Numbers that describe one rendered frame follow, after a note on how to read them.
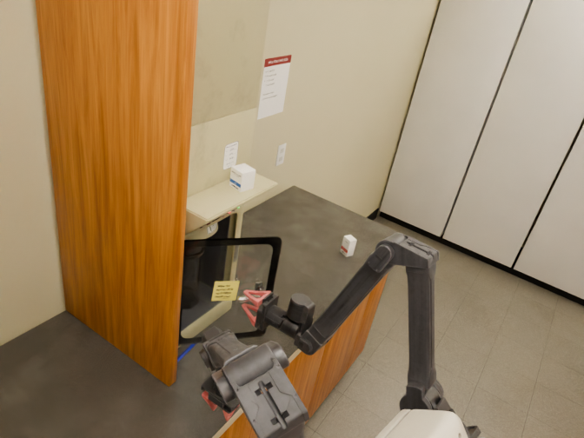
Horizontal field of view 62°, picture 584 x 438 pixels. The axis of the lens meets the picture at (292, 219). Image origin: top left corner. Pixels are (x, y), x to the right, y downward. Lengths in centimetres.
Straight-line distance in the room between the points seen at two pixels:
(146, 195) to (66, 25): 43
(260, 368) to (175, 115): 59
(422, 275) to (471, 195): 315
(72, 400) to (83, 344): 21
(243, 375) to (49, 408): 92
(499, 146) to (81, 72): 334
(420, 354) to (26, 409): 106
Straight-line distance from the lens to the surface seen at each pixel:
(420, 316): 119
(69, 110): 139
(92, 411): 155
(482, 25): 403
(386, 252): 113
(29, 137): 152
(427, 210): 443
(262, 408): 72
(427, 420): 110
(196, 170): 132
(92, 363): 166
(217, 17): 123
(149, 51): 111
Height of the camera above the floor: 216
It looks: 30 degrees down
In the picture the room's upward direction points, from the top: 11 degrees clockwise
